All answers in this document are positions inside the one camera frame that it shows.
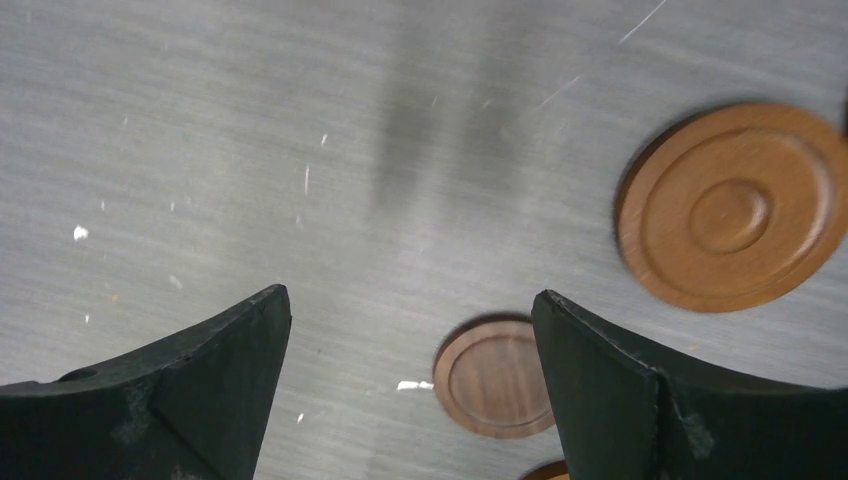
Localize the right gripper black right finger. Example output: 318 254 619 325
531 290 847 479

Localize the light brown wooden coaster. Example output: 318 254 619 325
615 102 847 313

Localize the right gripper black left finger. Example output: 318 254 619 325
1 284 292 479

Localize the dark walnut wooden coaster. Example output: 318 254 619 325
432 311 555 439

